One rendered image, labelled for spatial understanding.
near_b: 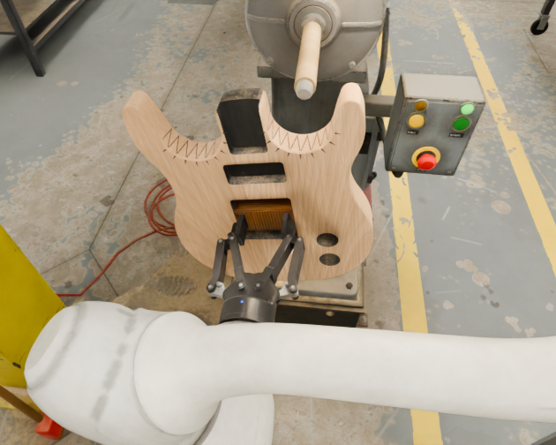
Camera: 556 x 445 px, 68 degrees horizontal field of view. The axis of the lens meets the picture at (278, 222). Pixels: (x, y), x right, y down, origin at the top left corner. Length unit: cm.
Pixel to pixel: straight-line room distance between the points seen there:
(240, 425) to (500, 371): 25
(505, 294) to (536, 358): 172
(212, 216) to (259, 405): 34
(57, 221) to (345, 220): 187
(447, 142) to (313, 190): 42
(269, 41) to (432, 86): 34
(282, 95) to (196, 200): 48
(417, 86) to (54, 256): 179
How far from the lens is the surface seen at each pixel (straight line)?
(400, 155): 97
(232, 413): 46
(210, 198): 67
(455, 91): 94
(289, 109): 110
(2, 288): 149
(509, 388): 36
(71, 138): 287
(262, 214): 68
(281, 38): 83
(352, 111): 54
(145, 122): 61
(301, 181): 62
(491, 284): 209
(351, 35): 83
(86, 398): 37
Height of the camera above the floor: 157
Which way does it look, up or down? 49 degrees down
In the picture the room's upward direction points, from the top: straight up
